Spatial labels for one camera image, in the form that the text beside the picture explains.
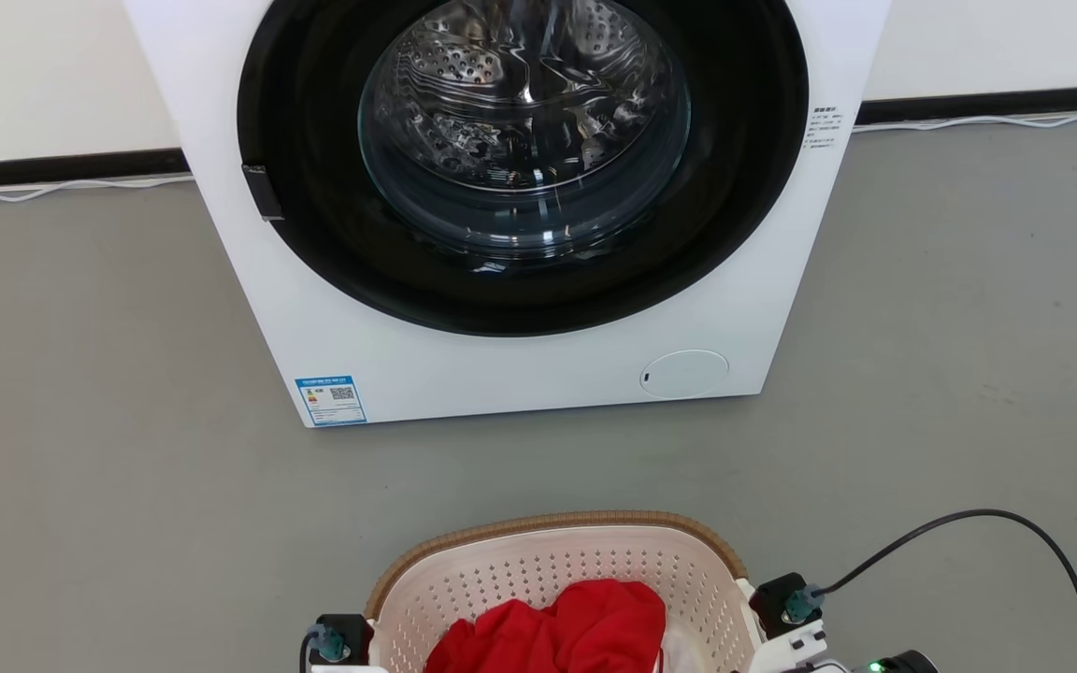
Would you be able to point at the round white filter cover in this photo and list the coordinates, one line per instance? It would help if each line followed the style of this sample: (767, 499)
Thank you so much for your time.
(684, 374)

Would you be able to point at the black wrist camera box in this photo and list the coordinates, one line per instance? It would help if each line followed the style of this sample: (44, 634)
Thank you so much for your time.
(777, 598)
(351, 636)

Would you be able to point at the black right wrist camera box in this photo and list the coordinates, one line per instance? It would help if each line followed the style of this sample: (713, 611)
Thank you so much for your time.
(777, 598)

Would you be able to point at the white front-load washing machine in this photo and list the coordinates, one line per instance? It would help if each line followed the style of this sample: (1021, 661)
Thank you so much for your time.
(501, 374)

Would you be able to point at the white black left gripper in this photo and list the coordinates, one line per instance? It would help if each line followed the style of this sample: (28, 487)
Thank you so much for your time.
(347, 669)

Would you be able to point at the black round glass washer door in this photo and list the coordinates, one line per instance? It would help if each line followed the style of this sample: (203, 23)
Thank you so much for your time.
(295, 224)

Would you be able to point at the red garment with white trim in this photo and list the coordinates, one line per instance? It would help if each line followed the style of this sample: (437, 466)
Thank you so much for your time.
(576, 626)

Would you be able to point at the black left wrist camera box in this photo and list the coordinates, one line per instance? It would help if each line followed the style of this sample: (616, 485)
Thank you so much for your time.
(351, 636)

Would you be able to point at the blue energy label sticker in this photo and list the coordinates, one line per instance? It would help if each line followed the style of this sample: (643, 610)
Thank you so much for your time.
(331, 401)

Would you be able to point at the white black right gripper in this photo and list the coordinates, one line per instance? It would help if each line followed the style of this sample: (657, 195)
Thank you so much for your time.
(796, 652)

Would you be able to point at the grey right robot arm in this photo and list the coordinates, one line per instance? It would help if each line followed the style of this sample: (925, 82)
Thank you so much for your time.
(908, 664)

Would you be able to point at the cream perforated laundry basket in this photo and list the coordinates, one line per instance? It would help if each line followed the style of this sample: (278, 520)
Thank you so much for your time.
(548, 561)

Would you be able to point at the small printed text sticker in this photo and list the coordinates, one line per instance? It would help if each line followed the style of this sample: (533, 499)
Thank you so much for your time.
(825, 127)

